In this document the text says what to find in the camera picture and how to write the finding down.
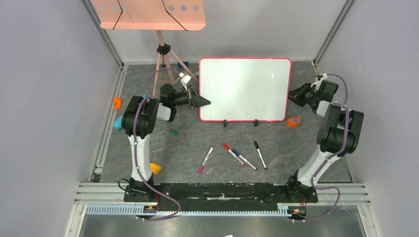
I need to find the purple marker pen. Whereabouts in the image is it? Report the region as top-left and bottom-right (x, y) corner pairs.
(197, 146), (213, 174)

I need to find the yellow orange stepped block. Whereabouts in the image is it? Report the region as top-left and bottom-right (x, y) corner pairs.
(150, 163), (162, 174)

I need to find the orange half-round block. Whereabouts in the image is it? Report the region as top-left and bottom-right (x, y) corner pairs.
(286, 116), (302, 127)

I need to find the pink music stand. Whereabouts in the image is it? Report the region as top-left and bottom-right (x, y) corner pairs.
(92, 0), (206, 84)

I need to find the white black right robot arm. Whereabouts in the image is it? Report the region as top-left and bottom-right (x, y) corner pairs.
(284, 79), (364, 202)

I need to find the orange block at left rail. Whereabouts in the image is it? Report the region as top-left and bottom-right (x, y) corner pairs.
(113, 97), (122, 110)

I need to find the red marker pen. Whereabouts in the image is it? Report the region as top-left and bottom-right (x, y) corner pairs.
(222, 143), (245, 166)

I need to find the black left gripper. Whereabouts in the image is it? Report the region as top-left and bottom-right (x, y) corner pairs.
(171, 86), (211, 109)

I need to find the black marker pen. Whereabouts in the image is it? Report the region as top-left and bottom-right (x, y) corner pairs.
(253, 141), (267, 170)

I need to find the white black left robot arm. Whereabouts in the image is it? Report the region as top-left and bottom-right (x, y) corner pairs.
(122, 84), (211, 202)

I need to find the large cyan toy marker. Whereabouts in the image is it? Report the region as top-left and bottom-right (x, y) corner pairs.
(113, 95), (150, 135)

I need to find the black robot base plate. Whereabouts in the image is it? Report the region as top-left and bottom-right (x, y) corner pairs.
(138, 183), (318, 212)

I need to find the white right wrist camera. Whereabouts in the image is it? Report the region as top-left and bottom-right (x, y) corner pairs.
(310, 73), (328, 90)

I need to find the pink framed whiteboard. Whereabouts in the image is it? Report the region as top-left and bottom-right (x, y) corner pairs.
(199, 57), (292, 122)

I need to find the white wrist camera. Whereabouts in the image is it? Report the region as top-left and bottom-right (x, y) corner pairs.
(179, 73), (192, 90)
(310, 73), (328, 90)

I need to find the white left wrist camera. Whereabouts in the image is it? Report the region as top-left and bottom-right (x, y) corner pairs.
(179, 73), (192, 90)

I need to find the green marker cap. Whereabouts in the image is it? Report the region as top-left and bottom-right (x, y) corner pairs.
(170, 129), (179, 135)

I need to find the blue marker pen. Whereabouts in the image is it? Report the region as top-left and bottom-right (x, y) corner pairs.
(232, 149), (258, 171)

